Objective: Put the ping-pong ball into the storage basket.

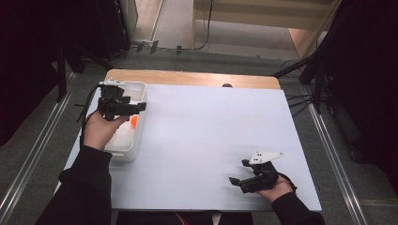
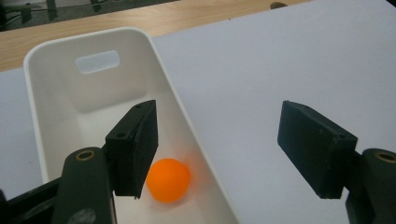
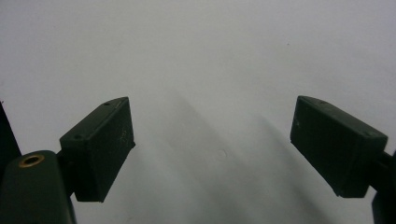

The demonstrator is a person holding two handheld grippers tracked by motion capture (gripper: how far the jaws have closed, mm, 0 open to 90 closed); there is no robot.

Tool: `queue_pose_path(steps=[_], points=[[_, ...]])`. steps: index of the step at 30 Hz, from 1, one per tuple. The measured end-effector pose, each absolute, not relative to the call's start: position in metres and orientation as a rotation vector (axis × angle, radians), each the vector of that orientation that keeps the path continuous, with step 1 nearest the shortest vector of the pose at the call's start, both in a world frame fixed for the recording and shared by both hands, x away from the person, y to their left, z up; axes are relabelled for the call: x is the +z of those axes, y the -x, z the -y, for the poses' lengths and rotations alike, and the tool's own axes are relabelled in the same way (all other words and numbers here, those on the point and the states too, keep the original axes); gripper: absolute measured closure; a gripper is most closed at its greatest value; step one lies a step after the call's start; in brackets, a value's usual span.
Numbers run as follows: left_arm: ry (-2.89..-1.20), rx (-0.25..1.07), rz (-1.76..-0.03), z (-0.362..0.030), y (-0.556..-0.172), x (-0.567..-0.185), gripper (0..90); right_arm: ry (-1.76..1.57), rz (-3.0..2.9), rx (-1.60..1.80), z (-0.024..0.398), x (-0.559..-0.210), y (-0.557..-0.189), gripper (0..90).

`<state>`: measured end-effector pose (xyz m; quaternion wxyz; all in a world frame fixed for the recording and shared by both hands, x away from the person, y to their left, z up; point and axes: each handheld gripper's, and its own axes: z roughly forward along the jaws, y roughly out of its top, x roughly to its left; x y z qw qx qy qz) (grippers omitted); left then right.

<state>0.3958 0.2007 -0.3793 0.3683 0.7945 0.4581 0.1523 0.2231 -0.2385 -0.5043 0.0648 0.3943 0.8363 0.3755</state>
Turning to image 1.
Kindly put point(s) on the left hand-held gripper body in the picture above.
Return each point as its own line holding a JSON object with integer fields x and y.
{"x": 111, "y": 101}

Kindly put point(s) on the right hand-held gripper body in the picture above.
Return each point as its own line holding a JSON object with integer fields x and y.
{"x": 263, "y": 179}

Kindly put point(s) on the orange ball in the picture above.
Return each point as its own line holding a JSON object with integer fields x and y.
{"x": 134, "y": 121}

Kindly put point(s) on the white plastic bin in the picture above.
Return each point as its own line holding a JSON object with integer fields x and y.
{"x": 125, "y": 143}

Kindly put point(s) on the person's right hand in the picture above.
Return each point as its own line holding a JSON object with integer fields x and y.
{"x": 277, "y": 191}

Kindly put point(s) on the person's left hand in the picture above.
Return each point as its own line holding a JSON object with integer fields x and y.
{"x": 98, "y": 131}

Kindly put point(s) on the white table board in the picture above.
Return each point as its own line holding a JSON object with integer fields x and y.
{"x": 219, "y": 125}

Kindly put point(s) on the black metal stand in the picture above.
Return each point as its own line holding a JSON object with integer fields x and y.
{"x": 62, "y": 78}

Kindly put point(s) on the wooden table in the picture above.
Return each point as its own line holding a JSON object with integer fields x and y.
{"x": 187, "y": 78}

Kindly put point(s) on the black cabinet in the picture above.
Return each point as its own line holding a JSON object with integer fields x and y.
{"x": 112, "y": 28}

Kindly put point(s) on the black tripod stand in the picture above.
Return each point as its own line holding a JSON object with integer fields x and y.
{"x": 318, "y": 84}

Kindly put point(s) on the metal floor rail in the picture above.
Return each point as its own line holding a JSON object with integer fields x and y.
{"x": 37, "y": 146}
{"x": 334, "y": 159}

